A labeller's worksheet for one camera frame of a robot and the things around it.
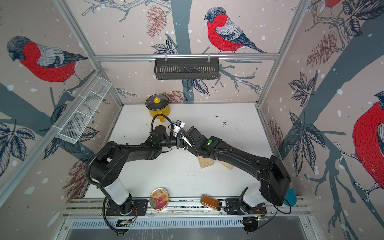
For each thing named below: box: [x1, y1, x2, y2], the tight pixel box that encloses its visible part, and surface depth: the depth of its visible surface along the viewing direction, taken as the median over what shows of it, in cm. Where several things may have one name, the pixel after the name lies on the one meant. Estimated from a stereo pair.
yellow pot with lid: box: [145, 93, 171, 123], surface depth 108 cm
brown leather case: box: [200, 194, 222, 212], surface depth 73 cm
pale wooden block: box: [197, 156, 214, 169], surface depth 87 cm
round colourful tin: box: [149, 187, 170, 211], surface depth 75 cm
